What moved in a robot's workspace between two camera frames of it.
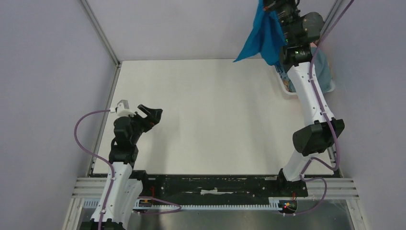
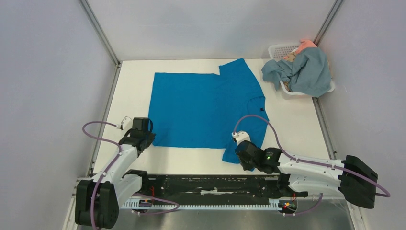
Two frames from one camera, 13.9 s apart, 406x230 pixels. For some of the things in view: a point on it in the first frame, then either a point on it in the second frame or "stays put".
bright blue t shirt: [266, 36] -> [203, 110]
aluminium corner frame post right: [331, 17] stays put
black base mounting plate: [161, 185] stays put
